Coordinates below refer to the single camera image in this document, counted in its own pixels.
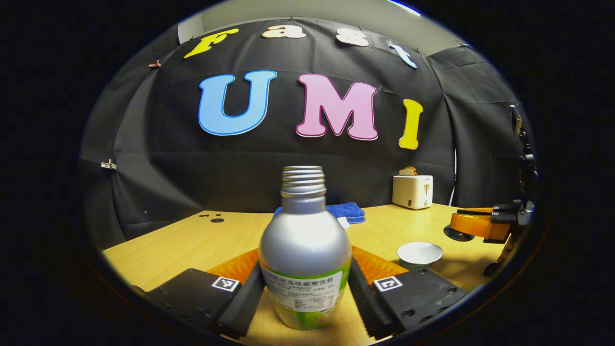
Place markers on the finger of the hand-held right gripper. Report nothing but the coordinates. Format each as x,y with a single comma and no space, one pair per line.
475,225
480,211

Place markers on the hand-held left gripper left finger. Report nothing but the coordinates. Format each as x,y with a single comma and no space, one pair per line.
242,302

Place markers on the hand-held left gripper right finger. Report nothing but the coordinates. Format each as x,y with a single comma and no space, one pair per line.
367,302

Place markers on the teal teacup lid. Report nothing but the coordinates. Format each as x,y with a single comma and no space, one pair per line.
456,235

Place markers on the white teacup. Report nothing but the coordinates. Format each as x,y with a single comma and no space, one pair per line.
419,254

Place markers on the silver green-label water bottle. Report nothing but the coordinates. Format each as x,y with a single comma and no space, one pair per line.
305,240

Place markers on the white toaster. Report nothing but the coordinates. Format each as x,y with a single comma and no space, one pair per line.
412,192

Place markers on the bread slice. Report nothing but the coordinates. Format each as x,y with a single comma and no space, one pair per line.
407,171

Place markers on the folded blue towel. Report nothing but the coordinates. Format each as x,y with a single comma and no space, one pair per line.
347,211

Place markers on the black backdrop cloth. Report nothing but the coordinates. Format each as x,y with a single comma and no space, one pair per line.
192,168

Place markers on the metal clip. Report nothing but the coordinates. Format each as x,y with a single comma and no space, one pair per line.
108,165

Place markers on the orange clip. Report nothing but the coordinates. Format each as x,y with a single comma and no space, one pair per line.
154,64

